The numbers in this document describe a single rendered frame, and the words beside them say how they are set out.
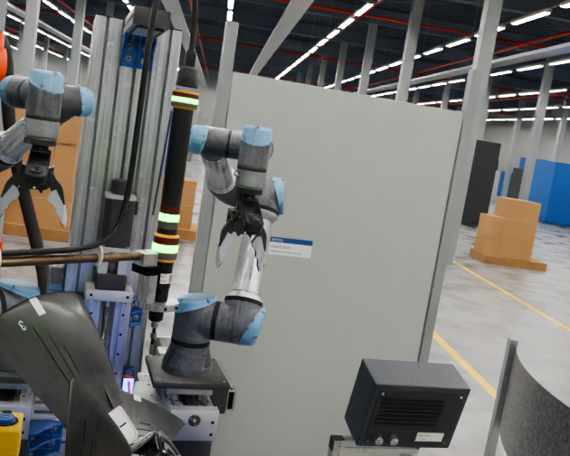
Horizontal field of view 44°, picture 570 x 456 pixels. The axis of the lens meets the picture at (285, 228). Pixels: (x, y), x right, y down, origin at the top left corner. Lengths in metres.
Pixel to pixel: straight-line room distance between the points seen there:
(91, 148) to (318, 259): 1.39
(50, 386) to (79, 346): 0.09
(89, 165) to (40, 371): 1.04
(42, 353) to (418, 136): 2.40
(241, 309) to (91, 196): 0.55
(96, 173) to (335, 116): 1.34
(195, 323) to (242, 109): 1.24
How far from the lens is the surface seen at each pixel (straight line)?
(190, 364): 2.08
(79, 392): 0.94
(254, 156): 1.70
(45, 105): 1.66
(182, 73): 1.16
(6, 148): 2.03
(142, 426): 1.40
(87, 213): 2.14
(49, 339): 1.21
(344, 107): 3.14
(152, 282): 1.18
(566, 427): 2.86
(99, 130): 2.12
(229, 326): 2.04
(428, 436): 1.87
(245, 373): 3.25
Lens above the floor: 1.78
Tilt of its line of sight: 8 degrees down
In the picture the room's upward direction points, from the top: 9 degrees clockwise
